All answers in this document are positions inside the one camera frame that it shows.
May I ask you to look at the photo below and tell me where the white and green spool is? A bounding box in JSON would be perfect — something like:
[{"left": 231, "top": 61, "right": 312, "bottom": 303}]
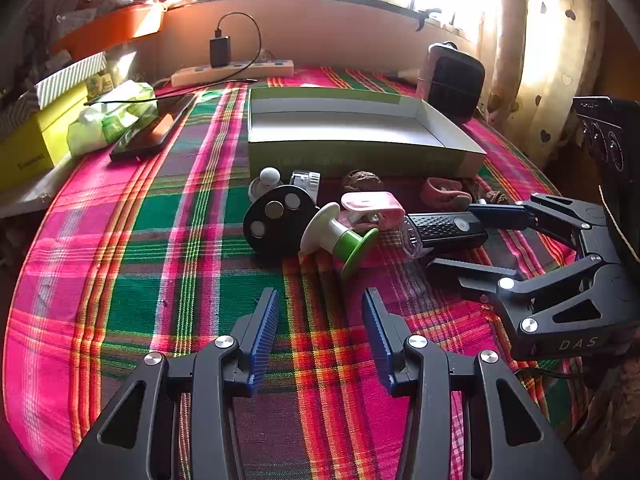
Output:
[{"left": 300, "top": 202, "right": 379, "bottom": 278}]

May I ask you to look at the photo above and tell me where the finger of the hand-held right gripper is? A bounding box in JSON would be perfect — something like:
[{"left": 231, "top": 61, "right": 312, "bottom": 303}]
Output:
[
  {"left": 467, "top": 193, "right": 608, "bottom": 251},
  {"left": 427, "top": 255, "right": 628, "bottom": 333}
]

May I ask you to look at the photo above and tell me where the black charging cable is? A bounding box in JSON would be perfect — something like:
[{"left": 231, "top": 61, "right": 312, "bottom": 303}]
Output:
[{"left": 84, "top": 11, "right": 263, "bottom": 107}]

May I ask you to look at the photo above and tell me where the black rectangular light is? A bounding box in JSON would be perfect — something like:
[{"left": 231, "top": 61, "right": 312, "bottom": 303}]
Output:
[{"left": 402, "top": 211, "right": 488, "bottom": 259}]

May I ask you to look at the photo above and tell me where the white flat board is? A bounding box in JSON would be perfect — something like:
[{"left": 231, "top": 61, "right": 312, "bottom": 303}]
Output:
[{"left": 0, "top": 155, "right": 76, "bottom": 218}]

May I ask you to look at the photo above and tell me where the orange plastic tray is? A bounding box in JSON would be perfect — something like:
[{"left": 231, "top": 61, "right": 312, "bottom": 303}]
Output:
[{"left": 52, "top": 4, "right": 166, "bottom": 61}]

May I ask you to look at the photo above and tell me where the pink plastic clip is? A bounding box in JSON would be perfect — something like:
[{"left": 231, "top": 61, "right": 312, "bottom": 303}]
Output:
[{"left": 341, "top": 191, "right": 405, "bottom": 231}]

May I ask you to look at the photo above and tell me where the black window latch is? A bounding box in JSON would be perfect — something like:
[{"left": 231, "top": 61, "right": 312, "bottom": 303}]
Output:
[{"left": 412, "top": 7, "right": 442, "bottom": 32}]

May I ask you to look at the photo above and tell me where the beige power strip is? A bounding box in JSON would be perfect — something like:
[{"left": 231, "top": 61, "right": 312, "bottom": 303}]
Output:
[{"left": 171, "top": 59, "right": 295, "bottom": 87}]

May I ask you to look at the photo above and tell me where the black disc with metal dots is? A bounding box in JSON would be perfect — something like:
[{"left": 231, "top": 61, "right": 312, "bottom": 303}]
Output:
[{"left": 243, "top": 185, "right": 321, "bottom": 264}]

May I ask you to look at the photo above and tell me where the green wet wipes pack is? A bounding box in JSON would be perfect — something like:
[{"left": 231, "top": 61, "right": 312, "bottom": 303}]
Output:
[{"left": 66, "top": 80, "right": 156, "bottom": 157}]

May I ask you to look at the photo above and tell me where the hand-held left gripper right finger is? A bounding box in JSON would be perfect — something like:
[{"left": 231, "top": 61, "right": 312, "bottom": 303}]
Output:
[{"left": 362, "top": 287, "right": 581, "bottom": 480}]

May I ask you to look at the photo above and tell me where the heart print curtain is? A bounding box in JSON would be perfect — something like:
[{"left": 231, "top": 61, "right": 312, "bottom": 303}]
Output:
[{"left": 475, "top": 0, "right": 608, "bottom": 171}]

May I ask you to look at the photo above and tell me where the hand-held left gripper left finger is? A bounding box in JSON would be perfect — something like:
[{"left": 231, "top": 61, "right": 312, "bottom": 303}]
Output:
[{"left": 60, "top": 287, "right": 281, "bottom": 480}]

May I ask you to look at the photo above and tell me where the striped gift box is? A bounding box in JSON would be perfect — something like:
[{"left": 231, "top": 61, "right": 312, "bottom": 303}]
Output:
[{"left": 0, "top": 51, "right": 108, "bottom": 136}]

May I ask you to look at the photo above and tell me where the black charger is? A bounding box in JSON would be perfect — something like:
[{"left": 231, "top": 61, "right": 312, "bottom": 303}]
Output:
[{"left": 209, "top": 35, "right": 232, "bottom": 68}]

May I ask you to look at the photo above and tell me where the pink cable winder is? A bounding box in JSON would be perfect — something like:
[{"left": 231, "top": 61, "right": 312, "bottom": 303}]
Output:
[{"left": 420, "top": 177, "right": 471, "bottom": 211}]

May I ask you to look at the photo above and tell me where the small green printed packet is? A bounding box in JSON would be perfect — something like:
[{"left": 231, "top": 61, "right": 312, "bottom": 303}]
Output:
[{"left": 85, "top": 72, "right": 115, "bottom": 101}]

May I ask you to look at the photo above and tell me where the yellow cardboard box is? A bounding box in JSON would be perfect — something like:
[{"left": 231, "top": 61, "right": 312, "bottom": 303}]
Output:
[{"left": 0, "top": 82, "right": 91, "bottom": 176}]

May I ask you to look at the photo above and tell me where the black smartphone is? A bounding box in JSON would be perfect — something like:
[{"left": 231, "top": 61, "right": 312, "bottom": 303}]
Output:
[{"left": 110, "top": 94, "right": 198, "bottom": 162}]

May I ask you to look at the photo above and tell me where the brown walnut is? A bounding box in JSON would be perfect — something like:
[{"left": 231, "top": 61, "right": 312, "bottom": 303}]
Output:
[
  {"left": 342, "top": 170, "right": 383, "bottom": 193},
  {"left": 470, "top": 180, "right": 511, "bottom": 206}
]

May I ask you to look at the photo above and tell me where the grey and green cardboard box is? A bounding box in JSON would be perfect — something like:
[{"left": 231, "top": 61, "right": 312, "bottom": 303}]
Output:
[{"left": 247, "top": 86, "right": 488, "bottom": 179}]

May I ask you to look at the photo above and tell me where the white ribbed cap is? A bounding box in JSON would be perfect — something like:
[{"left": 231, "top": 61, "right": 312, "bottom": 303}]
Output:
[{"left": 290, "top": 170, "right": 321, "bottom": 201}]

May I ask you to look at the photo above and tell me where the black and white speaker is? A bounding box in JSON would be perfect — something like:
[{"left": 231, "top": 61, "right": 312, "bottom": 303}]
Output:
[{"left": 415, "top": 41, "right": 486, "bottom": 123}]

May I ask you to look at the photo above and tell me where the white ball-head knob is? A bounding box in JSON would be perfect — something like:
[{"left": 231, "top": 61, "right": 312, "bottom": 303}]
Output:
[{"left": 248, "top": 166, "right": 283, "bottom": 201}]

